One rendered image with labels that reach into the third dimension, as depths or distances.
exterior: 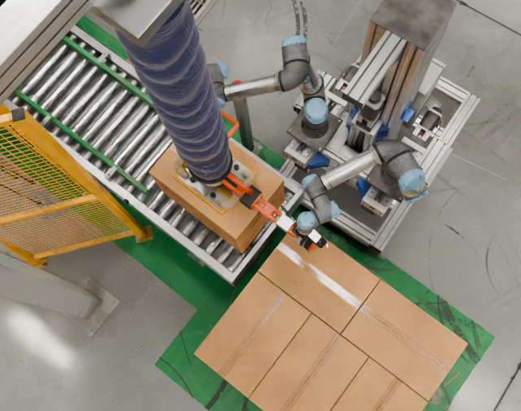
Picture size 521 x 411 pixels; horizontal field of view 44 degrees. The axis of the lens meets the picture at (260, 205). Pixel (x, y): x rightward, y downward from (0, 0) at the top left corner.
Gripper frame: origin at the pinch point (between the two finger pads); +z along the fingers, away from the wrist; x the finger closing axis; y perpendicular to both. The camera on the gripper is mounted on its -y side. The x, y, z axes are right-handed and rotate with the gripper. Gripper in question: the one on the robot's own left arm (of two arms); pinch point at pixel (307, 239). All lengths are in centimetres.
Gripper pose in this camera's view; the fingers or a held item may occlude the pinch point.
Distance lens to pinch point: 310.8
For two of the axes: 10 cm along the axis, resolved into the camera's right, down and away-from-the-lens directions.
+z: 0.5, 2.6, 9.7
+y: -7.8, -5.9, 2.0
